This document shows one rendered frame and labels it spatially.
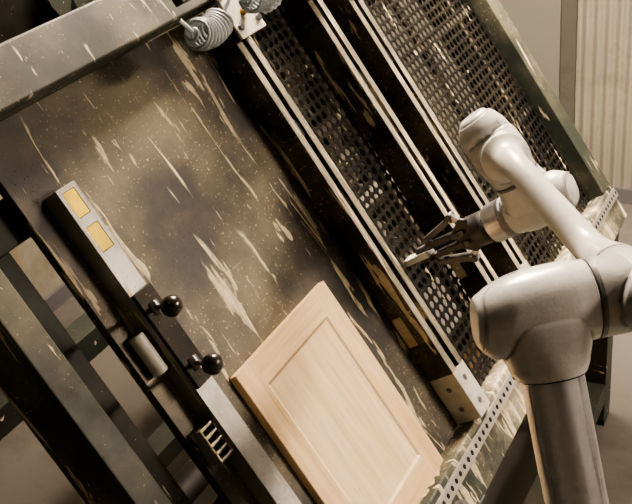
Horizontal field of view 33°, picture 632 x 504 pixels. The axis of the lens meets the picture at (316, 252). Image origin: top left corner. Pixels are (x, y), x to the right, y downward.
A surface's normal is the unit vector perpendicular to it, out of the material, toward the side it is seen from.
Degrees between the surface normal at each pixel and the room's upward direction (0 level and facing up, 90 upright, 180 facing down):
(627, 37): 90
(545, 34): 90
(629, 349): 0
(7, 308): 58
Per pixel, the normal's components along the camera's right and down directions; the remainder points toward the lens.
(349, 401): 0.71, -0.34
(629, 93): -0.41, 0.46
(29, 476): -0.09, -0.88
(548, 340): 0.02, 0.11
